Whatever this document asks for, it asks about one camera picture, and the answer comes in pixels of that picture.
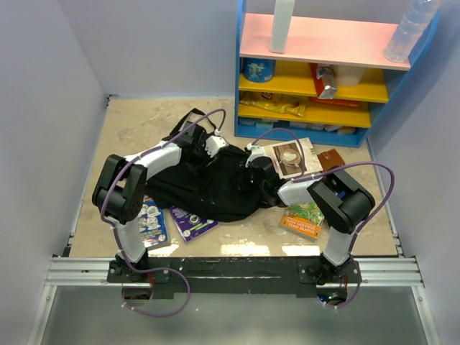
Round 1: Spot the colourful wooden shelf unit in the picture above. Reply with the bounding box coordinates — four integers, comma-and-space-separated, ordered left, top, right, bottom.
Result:
234, 1, 440, 147

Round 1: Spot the orange treehouse book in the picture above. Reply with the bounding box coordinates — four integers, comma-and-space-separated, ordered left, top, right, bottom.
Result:
280, 202, 325, 239

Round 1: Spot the blue cartoon book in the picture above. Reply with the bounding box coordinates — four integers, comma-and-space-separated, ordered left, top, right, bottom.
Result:
137, 195, 170, 251

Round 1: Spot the purple cable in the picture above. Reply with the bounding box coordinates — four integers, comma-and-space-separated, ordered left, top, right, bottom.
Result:
100, 109, 227, 317
251, 128, 396, 311

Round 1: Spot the yellow chips bag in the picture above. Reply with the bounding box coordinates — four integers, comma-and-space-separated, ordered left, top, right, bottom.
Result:
239, 91, 308, 117

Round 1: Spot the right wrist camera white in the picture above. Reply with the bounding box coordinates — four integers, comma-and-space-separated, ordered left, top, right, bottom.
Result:
245, 143, 265, 165

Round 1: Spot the white tall bottle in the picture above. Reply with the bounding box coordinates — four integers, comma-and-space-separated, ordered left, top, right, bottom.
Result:
269, 0, 295, 54

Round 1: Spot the blue round tin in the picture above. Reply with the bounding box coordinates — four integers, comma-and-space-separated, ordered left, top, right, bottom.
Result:
242, 57, 276, 83

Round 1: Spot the white plastic tub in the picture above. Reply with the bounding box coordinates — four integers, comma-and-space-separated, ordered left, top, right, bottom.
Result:
332, 65, 366, 88

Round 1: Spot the brown leather wallet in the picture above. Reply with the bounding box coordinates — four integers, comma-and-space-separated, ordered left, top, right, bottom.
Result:
317, 149, 346, 173

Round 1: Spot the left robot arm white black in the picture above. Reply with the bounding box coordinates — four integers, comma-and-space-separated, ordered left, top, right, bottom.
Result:
92, 124, 228, 282

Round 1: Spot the aluminium rail frame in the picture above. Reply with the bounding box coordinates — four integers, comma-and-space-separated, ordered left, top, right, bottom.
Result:
29, 232, 441, 344

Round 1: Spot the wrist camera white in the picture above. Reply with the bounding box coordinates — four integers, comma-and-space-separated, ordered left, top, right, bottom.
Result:
245, 143, 265, 165
205, 135, 229, 158

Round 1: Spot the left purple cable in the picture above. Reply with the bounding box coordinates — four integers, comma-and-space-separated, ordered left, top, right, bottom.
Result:
100, 109, 227, 317

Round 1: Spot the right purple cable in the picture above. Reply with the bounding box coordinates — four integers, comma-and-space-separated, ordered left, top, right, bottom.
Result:
251, 128, 396, 311

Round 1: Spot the purple book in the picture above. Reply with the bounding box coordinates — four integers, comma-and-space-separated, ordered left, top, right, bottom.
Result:
168, 207, 219, 244

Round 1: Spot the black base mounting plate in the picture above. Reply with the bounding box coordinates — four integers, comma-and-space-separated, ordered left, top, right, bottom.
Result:
107, 257, 359, 299

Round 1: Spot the white coffee cover book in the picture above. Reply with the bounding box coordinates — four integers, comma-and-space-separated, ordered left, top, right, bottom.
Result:
263, 138, 323, 179

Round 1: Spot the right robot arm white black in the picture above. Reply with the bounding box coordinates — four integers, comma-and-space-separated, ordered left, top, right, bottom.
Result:
239, 157, 377, 285

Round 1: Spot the red flat packet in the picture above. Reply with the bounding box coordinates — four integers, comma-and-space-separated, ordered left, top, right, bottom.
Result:
308, 97, 361, 108

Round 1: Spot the black student backpack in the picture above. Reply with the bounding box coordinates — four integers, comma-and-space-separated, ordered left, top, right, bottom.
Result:
145, 108, 285, 224

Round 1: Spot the clear plastic water bottle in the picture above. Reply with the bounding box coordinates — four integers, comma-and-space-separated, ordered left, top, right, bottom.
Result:
383, 0, 441, 63

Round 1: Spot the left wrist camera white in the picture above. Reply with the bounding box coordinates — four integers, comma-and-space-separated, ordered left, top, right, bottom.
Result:
205, 135, 229, 158

